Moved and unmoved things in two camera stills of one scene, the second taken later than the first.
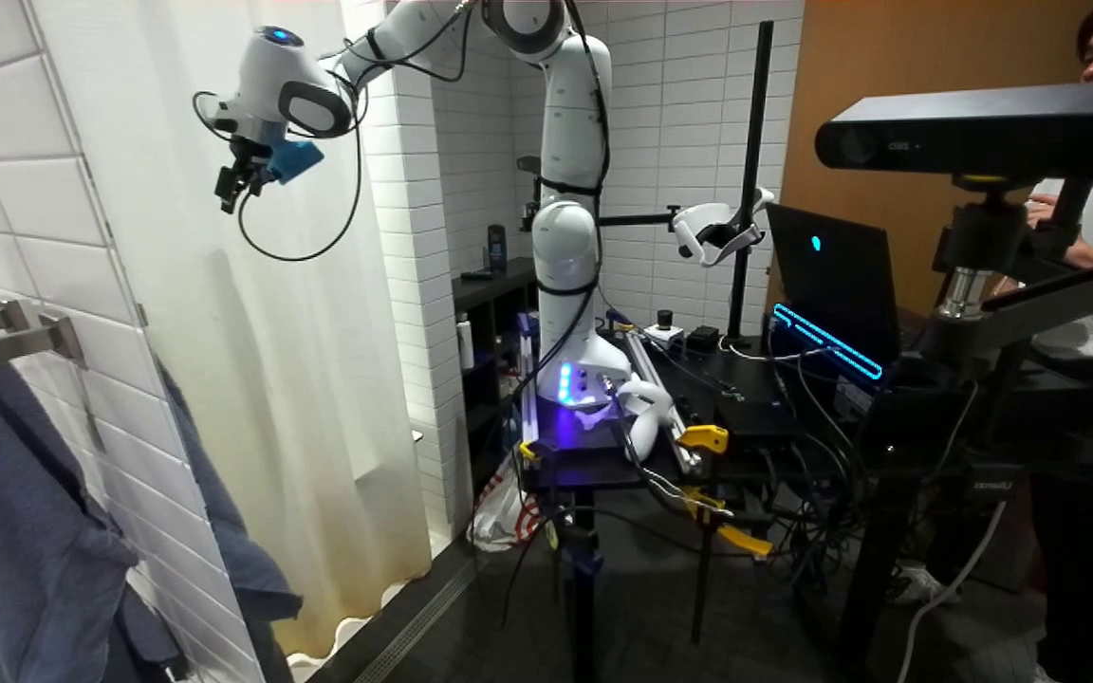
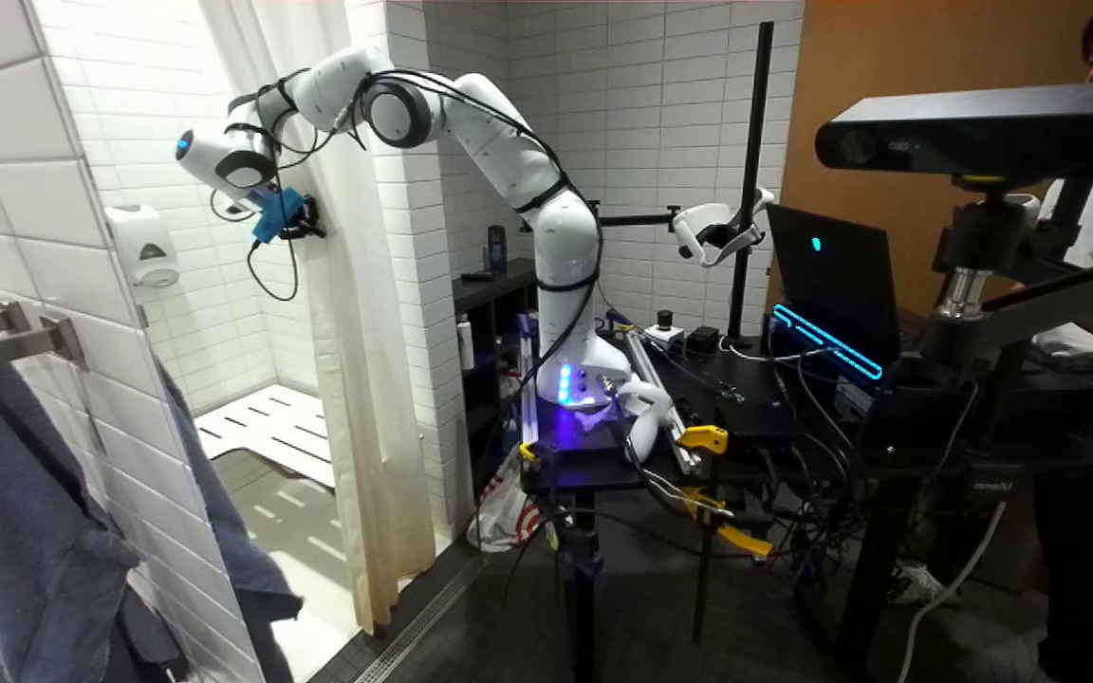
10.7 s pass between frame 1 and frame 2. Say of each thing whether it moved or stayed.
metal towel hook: stayed
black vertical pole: stayed
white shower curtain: moved
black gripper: moved
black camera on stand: stayed
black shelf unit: stayed
